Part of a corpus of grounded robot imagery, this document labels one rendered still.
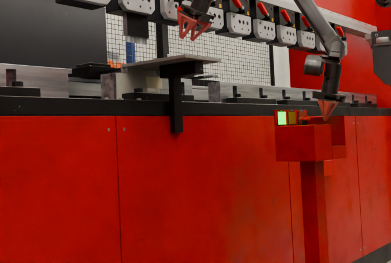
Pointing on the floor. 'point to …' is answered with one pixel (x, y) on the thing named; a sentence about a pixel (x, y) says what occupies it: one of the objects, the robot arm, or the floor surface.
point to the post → (162, 34)
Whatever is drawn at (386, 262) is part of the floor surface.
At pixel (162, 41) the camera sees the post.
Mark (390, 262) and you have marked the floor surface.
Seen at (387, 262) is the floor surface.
